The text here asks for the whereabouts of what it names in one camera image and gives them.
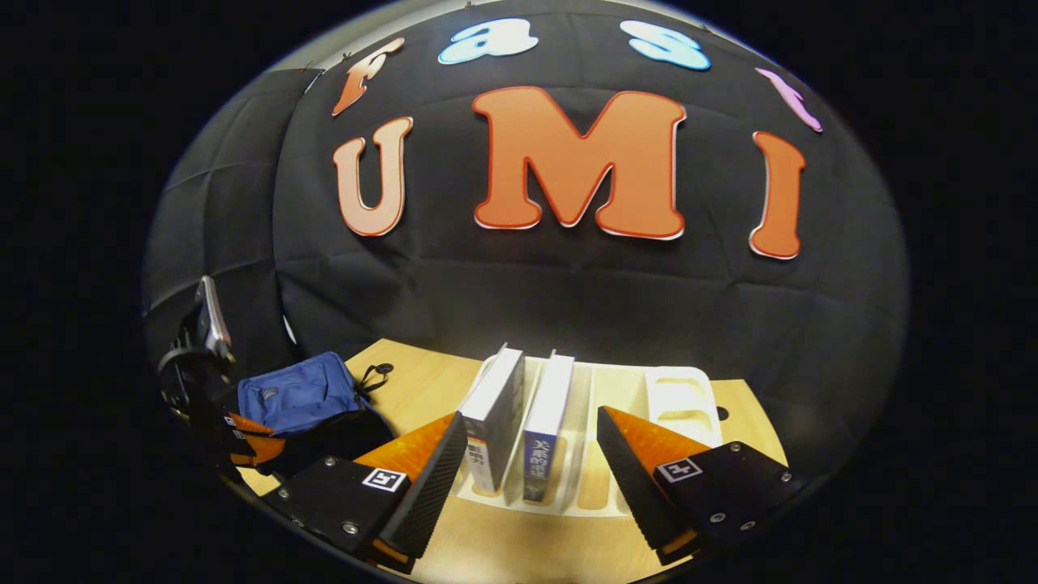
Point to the blue and white book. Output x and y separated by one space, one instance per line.
547 422

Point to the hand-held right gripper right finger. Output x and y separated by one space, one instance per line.
628 487

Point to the blue schoolbag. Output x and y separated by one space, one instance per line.
300 397

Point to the white spine book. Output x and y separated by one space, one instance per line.
499 414

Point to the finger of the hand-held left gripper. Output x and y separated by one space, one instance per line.
259 454
247 430

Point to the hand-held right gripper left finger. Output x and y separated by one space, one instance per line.
430 495

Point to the white bookshelf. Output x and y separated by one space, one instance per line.
681 397

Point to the black backdrop cloth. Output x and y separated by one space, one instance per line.
527 292

